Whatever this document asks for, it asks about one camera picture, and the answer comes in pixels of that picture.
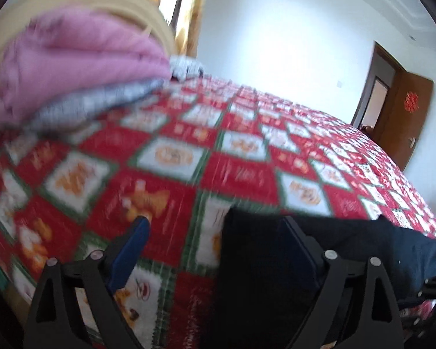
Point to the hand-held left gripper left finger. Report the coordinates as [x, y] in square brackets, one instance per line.
[130, 251]

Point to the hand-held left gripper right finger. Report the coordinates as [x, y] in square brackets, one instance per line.
[299, 247]

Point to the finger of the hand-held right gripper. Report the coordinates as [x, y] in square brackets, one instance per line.
[434, 286]

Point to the black pants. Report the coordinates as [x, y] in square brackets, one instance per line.
[261, 280]

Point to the red printed blanket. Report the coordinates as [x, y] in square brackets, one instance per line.
[239, 174]

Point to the grey quilt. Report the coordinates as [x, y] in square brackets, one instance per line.
[94, 101]

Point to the brown wooden door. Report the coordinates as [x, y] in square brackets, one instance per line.
[403, 127]

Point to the red paper door decoration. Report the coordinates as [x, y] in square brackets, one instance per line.
[411, 102]

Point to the grey patterned pillow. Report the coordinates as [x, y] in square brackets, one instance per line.
[185, 67]

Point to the pink quilt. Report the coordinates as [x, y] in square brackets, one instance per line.
[80, 58]

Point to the beige wooden headboard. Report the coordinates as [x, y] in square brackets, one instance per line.
[138, 3]

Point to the brown door frame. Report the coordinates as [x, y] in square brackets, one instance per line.
[376, 61]

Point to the dark window frame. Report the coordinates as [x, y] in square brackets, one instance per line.
[180, 0]

